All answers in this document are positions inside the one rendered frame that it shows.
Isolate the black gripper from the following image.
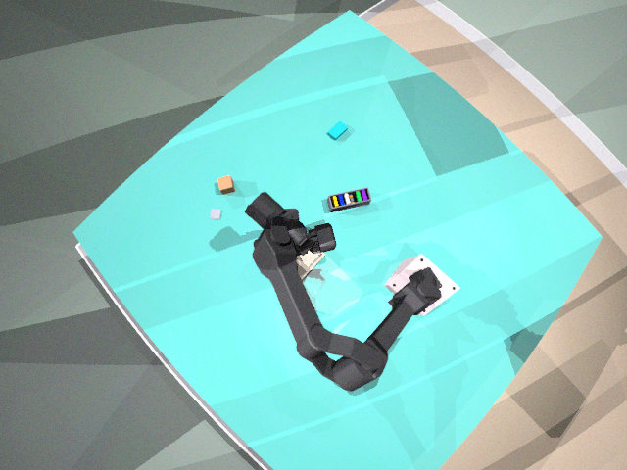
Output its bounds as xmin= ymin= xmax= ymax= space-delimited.
xmin=308 ymin=223 xmax=337 ymax=254

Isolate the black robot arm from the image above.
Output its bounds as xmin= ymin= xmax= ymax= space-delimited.
xmin=244 ymin=192 xmax=442 ymax=391

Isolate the tan cube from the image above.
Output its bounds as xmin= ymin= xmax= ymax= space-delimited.
xmin=217 ymin=175 xmax=235 ymax=195

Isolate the small teal block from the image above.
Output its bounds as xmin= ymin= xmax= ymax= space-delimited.
xmin=328 ymin=121 xmax=348 ymax=141

